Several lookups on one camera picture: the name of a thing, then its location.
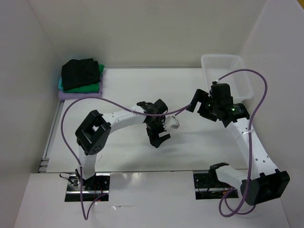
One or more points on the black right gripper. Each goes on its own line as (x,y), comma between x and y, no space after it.
(202,96)

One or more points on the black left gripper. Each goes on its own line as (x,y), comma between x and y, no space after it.
(156,141)

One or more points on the green t shirt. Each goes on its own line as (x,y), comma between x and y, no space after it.
(87,88)

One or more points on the black t shirt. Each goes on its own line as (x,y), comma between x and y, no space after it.
(78,73)

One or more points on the purple t shirt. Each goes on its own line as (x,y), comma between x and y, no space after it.
(72,96)

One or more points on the cyan t shirt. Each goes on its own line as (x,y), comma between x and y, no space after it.
(60,86)

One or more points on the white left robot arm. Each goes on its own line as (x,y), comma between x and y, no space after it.
(93,132)

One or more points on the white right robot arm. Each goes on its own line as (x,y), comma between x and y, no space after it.
(264,181)

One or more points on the white plastic laundry basket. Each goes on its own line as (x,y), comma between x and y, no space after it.
(214,66)

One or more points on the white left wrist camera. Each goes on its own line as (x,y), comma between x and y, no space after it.
(171,123)

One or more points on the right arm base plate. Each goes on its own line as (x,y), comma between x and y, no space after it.
(205,189)

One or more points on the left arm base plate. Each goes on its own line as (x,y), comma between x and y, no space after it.
(97,189)

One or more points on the aluminium table edge rail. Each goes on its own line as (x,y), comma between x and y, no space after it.
(129,149)

